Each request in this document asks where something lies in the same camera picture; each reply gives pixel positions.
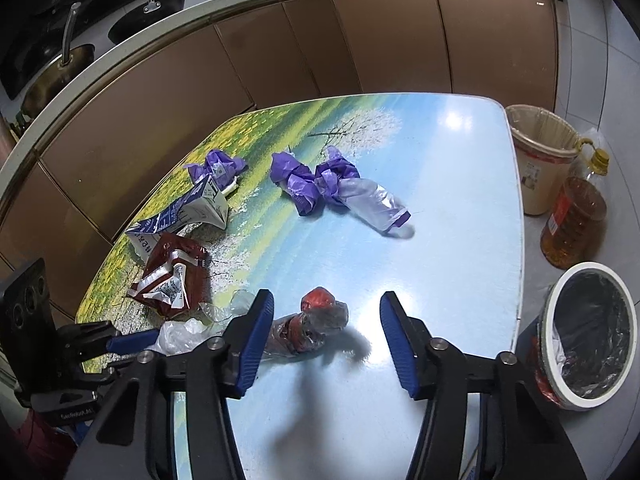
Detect landscape print folding table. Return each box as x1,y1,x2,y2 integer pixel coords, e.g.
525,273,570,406
72,90,526,480

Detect cooking oil bottle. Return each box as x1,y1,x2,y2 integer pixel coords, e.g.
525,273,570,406
540,138,610,270

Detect purple wrapper right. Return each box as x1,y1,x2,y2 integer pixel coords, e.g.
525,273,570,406
269,145,411,233

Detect crushed plastic bottle red label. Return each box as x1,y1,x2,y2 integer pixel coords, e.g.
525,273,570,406
262,286,349,360

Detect beige trash bin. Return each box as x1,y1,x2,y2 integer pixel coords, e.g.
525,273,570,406
506,104,579,216

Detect brown kitchen cabinets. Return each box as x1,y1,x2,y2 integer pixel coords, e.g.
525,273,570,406
1,0,559,316

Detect white bin black liner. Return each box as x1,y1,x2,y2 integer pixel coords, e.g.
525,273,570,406
535,261,638,412

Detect purple wrapper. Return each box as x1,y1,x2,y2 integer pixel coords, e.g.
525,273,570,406
269,145,411,233
183,150,247,195

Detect clear plastic bag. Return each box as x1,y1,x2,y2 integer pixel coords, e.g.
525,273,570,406
148,289,255,356

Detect black frying pan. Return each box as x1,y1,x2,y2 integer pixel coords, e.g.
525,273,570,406
107,0,186,44

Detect purple wrapper left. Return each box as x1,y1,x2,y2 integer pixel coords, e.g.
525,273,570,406
183,150,247,195

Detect blue white milk carton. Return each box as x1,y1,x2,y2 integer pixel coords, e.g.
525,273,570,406
125,177,229,262

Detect red snack wrapper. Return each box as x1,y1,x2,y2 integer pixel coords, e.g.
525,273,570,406
126,233,208,320

